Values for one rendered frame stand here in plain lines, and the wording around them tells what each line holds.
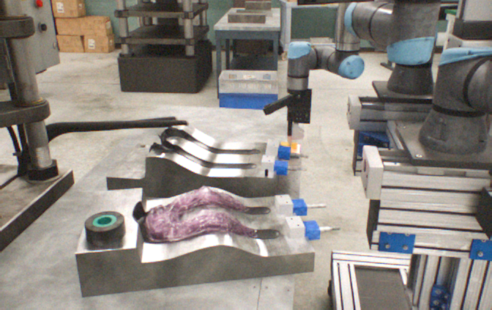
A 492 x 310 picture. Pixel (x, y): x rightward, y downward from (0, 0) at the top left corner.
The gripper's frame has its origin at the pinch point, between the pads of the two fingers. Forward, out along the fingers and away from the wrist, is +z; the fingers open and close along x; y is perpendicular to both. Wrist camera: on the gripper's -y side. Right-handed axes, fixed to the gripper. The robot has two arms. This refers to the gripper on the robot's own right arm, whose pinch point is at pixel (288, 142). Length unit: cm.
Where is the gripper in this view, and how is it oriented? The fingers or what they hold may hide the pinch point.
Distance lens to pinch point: 161.9
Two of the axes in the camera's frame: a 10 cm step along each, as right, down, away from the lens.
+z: -0.1, 9.2, 3.8
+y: 9.9, 0.6, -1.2
